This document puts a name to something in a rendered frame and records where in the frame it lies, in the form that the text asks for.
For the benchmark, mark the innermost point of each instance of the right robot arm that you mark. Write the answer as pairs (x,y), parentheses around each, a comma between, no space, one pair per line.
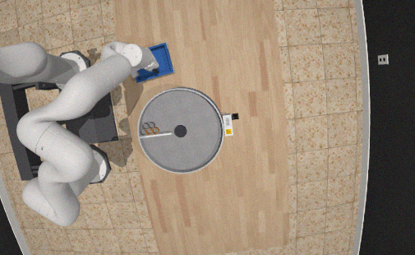
(69,157)

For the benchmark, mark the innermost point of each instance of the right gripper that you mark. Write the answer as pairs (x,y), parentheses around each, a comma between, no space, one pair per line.
(153,66)

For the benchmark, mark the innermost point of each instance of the blue open-top crate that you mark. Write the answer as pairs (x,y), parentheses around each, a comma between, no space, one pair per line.
(164,61)

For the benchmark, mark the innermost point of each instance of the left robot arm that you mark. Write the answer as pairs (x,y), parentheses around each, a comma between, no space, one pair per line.
(28,61)

